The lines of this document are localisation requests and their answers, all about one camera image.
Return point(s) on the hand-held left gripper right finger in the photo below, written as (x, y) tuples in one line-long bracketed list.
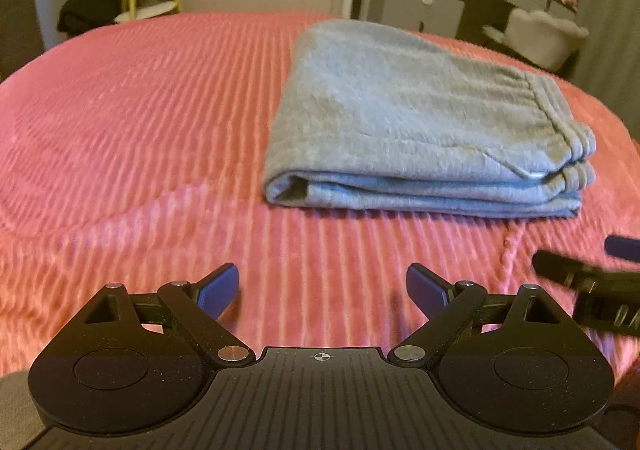
[(424, 286)]

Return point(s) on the grey cabinet with black top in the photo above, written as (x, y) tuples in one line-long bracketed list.
[(415, 8)]

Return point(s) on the black cloth bundle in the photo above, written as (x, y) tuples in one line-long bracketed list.
[(90, 5)]

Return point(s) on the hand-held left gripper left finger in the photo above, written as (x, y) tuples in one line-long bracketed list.
[(221, 287)]

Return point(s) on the person's grey clothing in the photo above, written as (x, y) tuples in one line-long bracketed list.
[(12, 410)]

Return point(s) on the pink ribbed bedspread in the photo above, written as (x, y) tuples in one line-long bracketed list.
[(150, 130)]

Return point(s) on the grey-blue sweat pants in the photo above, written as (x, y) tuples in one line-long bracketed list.
[(400, 105)]

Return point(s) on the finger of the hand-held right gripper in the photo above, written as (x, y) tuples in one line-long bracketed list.
[(622, 246), (565, 266)]

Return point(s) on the white fluffy chair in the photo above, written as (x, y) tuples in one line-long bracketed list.
[(540, 38)]

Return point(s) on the dark grey curtain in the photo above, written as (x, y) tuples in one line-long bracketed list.
[(17, 5)]

